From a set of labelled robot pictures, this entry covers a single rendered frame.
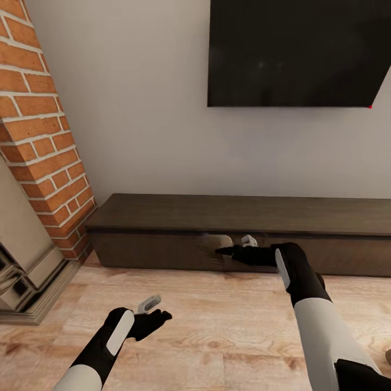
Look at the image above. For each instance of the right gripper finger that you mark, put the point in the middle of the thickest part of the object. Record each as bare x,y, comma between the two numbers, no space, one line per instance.
229,251

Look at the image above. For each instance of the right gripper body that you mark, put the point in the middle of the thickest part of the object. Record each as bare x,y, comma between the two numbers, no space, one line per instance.
250,256

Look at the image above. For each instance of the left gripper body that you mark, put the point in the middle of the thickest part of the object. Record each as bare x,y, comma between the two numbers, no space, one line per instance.
152,322

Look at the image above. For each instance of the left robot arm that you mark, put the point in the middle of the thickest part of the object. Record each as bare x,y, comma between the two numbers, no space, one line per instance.
91,369

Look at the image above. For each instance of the cabinet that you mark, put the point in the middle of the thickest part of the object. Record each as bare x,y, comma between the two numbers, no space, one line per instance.
341,236

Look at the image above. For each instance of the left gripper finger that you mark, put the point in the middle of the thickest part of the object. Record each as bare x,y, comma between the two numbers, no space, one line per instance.
166,316

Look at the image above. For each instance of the wood fireplace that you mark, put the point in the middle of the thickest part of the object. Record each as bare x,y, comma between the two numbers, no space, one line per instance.
33,271

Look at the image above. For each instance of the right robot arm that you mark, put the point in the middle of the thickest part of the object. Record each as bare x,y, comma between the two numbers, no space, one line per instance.
334,358

